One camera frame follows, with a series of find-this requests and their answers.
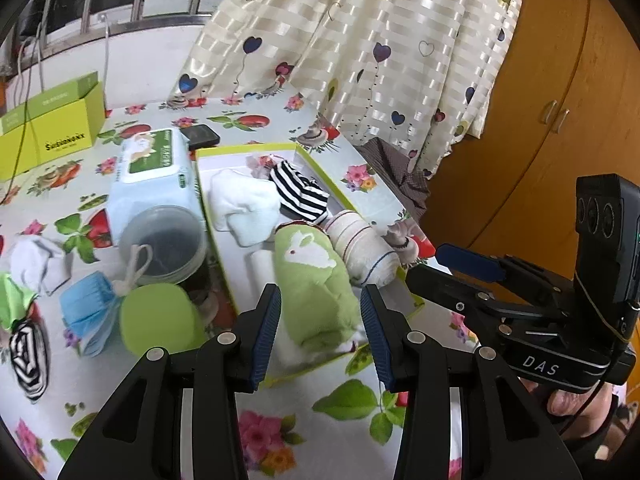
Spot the green rabbit towel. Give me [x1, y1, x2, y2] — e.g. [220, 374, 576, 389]
[274, 223, 361, 352]

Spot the beige sock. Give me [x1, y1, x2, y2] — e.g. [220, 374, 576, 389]
[322, 209, 400, 287]

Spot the blue face masks bundle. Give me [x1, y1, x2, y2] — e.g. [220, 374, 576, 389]
[61, 244, 153, 358]

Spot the white cloth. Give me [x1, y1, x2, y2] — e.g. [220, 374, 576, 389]
[207, 169, 281, 247]

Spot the black white striped sock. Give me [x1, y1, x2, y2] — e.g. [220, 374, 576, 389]
[269, 160, 330, 224]

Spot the light green cloth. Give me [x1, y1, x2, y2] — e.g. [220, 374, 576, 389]
[0, 272, 37, 332]

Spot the long white sock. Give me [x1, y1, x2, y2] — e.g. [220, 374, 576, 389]
[247, 249, 278, 299]

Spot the person's right hand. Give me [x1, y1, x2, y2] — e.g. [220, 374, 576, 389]
[521, 378, 613, 440]

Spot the green plastic jar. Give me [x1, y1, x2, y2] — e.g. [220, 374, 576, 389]
[119, 283, 207, 356]

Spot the brown checked cloth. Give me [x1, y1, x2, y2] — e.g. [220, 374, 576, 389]
[356, 138, 430, 220]

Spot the clear lidded dark container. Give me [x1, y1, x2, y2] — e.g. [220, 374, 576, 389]
[117, 206, 206, 285]

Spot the lime green tray box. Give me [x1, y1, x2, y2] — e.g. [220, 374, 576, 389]
[196, 143, 416, 382]

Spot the wet wipes pack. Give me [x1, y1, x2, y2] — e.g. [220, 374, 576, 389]
[105, 128, 204, 244]

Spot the black smartphone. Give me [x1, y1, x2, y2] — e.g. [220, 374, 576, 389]
[180, 125, 220, 152]

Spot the heart pattern curtain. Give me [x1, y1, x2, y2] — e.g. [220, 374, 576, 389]
[168, 0, 523, 176]

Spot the green Shishangnx box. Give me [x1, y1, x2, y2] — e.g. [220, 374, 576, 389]
[0, 72, 105, 181]

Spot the black cable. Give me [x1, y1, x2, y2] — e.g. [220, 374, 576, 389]
[0, 19, 47, 206]

